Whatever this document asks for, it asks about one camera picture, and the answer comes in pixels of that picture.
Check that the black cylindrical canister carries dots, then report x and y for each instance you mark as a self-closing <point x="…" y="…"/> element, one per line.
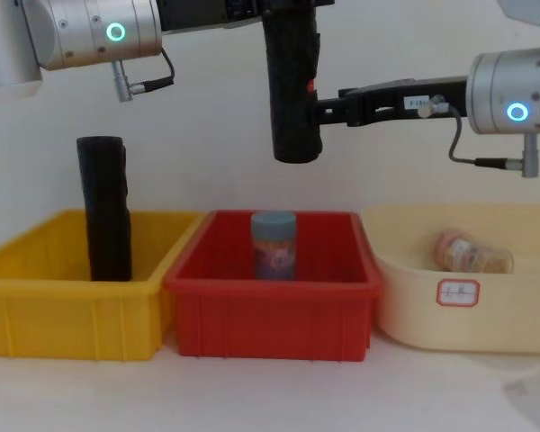
<point x="292" y="90"/>
<point x="105" y="211"/>

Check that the white red-bordered label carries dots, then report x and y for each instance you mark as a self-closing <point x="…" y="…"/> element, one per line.
<point x="458" y="292"/>

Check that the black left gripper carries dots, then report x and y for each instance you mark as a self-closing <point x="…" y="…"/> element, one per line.
<point x="193" y="11"/>

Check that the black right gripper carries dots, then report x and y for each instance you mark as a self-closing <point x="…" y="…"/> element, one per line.
<point x="450" y="92"/>

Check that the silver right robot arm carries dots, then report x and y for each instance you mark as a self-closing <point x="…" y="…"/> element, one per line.
<point x="492" y="85"/>

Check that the cream plastic bin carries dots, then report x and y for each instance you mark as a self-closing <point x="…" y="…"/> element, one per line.
<point x="414" y="310"/>

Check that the yellow plastic bin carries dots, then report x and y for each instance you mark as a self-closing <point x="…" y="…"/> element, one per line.
<point x="63" y="315"/>

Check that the jar with grey-blue lid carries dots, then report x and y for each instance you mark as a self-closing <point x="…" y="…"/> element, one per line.
<point x="273" y="243"/>

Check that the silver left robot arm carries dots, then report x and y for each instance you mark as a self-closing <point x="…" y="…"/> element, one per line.
<point x="72" y="31"/>

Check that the red plastic bin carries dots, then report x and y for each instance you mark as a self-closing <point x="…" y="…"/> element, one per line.
<point x="270" y="319"/>

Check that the clear jar with pink lid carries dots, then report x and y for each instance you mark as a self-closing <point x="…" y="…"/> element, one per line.
<point x="472" y="256"/>

